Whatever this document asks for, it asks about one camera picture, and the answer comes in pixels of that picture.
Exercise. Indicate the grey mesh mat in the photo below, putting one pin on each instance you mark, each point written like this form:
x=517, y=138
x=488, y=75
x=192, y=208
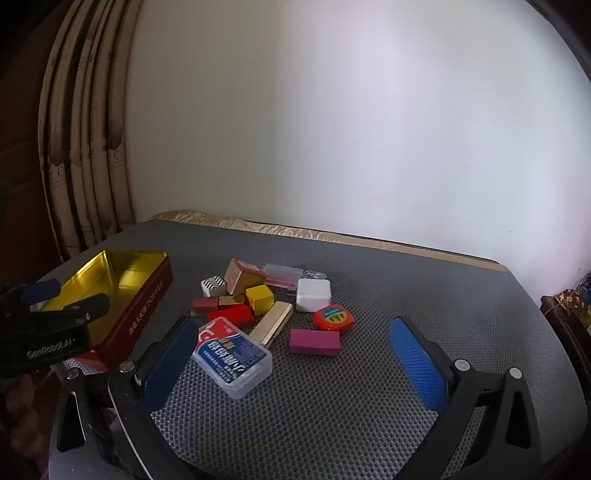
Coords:
x=369, y=286

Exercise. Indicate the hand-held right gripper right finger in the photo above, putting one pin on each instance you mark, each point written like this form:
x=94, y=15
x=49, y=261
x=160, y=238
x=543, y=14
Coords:
x=415, y=364

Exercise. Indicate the clear plastic box red contents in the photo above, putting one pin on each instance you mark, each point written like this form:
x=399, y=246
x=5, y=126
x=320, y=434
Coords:
x=282, y=275

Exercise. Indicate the dark red block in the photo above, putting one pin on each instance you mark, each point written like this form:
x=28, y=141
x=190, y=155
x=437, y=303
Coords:
x=205, y=304

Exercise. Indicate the black white zigzag box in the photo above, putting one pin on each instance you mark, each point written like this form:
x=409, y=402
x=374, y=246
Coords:
x=213, y=286

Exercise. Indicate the yellow cube box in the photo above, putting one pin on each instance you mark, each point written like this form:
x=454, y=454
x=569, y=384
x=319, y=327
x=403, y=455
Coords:
x=259, y=299

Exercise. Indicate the bright red block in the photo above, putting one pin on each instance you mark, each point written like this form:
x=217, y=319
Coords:
x=231, y=317

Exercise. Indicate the red tin box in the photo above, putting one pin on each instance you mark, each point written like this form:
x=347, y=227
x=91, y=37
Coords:
x=138, y=304

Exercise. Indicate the white charger cube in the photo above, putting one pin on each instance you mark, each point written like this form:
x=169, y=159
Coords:
x=314, y=295

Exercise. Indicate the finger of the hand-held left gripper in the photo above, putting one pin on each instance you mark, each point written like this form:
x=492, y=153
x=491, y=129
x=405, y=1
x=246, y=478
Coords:
x=87, y=308
x=44, y=288

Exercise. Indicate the person's left hand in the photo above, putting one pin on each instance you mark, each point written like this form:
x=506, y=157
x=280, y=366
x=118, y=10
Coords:
x=18, y=406

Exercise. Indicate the beige patterned curtain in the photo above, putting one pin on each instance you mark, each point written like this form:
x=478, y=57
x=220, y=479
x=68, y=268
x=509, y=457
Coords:
x=92, y=138

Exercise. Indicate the gold box with red label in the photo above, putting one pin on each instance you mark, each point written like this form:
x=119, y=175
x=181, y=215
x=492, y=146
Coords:
x=240, y=276

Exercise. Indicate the clear plastic box blue label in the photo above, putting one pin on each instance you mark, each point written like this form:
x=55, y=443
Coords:
x=231, y=357

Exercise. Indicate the small blue tin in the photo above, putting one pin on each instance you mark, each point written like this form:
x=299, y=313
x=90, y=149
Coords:
x=316, y=275

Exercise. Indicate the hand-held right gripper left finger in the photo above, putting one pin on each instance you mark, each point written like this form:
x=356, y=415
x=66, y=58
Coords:
x=166, y=364

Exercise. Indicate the long gold box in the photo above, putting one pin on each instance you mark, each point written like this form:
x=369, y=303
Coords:
x=272, y=323

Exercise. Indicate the dark wooden side cabinet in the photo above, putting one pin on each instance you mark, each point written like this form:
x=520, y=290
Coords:
x=561, y=307

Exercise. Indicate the red round tape measure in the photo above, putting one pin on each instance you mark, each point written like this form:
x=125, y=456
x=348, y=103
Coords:
x=334, y=318

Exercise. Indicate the magenta block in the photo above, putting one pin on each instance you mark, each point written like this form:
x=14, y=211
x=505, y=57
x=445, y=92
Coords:
x=315, y=342

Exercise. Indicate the small brown gold block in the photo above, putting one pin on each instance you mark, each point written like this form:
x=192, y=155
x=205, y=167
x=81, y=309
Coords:
x=231, y=301

